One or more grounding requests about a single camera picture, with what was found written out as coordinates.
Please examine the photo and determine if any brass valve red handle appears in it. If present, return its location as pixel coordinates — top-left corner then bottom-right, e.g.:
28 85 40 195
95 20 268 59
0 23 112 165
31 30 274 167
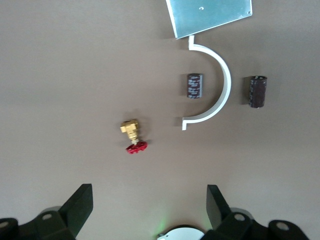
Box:
119 118 149 155

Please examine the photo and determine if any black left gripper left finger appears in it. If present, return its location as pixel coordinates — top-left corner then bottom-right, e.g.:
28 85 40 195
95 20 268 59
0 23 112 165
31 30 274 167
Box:
0 184 94 240

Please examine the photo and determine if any silver metal box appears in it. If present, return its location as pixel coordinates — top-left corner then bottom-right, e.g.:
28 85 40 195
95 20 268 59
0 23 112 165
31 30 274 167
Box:
165 0 253 40

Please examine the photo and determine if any dark brown cylindrical capacitor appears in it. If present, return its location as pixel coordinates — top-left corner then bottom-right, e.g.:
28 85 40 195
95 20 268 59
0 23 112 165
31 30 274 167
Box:
249 74 268 109
186 73 204 99

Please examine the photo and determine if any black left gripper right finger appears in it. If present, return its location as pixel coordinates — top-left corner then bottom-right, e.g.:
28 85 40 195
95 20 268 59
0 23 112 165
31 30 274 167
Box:
203 184 311 240

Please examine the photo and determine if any white curved plastic bracket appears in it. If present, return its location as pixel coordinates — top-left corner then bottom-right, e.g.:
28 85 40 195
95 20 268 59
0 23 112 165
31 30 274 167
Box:
181 35 233 132

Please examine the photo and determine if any brown table cover sheet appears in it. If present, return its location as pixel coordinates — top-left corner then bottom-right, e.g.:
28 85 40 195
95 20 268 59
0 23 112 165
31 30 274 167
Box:
0 0 320 240

